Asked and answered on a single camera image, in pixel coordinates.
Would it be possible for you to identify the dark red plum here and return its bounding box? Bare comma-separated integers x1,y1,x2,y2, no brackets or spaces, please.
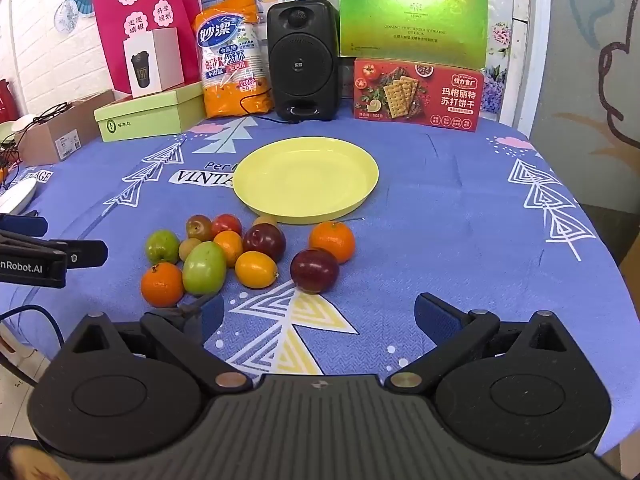
290,248,340,294
242,223,287,263

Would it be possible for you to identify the orange mandarin with stem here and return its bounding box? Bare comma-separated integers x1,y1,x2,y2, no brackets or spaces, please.
308,217,366,264

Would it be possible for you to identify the dark gripper cable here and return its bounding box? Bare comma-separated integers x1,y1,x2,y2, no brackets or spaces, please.
0,305,66,356

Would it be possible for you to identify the black speaker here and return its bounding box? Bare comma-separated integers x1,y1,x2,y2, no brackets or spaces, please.
266,0,341,122

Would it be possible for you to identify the yellow-orange cherry tomato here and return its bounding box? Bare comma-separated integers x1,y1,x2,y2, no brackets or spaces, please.
235,251,279,289

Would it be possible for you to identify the shiny green gift box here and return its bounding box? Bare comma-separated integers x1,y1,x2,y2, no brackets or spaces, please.
339,0,488,68

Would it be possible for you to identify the yellow plastic plate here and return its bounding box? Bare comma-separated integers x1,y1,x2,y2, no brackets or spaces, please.
233,136,380,225

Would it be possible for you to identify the white oval device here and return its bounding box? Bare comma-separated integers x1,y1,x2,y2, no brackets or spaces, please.
0,178,40,216

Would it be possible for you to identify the brown cardboard box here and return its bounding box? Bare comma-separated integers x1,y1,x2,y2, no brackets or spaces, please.
14,91,132,166

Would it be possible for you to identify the small orange kumquat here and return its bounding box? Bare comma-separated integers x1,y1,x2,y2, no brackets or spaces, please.
213,230,244,268

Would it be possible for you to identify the green apple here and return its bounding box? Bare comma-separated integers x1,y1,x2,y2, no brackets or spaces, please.
145,230,181,265

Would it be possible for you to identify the magenta paper bag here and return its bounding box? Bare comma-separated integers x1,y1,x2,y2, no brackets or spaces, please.
89,0,203,96

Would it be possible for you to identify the small round paper fan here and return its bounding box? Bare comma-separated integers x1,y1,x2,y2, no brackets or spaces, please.
54,0,80,33

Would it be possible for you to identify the black speaker cable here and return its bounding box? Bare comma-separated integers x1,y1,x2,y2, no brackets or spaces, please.
240,92,301,124

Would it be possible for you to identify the orange paper cup pack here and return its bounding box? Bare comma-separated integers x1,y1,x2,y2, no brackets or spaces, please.
194,0,275,120

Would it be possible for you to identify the white cup box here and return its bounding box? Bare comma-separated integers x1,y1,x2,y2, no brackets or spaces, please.
123,27,185,99

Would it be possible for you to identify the red cherry tomato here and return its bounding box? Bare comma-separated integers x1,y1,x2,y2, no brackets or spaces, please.
211,214,243,239

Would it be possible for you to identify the light green lidded box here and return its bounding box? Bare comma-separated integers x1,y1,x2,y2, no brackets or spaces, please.
94,81,206,143

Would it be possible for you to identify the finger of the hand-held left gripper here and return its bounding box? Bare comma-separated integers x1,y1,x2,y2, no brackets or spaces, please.
0,231,109,269
0,212,49,236

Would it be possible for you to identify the reddish brown jujube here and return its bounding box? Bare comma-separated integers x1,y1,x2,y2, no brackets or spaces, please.
186,215,214,242

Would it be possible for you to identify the white bowl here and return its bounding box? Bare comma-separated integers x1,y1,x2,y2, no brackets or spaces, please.
0,114,37,148

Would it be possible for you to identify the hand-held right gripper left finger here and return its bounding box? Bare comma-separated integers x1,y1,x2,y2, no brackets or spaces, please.
47,292,253,396

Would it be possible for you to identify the black tangled cable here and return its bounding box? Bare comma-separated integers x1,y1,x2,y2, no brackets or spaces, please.
30,102,76,127

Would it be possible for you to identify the red cracker box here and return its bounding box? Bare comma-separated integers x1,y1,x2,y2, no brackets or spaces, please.
352,57,485,132

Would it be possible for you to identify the blue printed tablecloth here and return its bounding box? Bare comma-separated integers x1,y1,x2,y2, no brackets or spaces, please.
0,115,628,466

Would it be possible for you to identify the large green mango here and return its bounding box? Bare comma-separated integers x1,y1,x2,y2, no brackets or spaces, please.
182,241,227,296

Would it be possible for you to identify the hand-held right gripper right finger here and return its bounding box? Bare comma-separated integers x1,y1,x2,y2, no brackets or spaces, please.
385,292,581,391

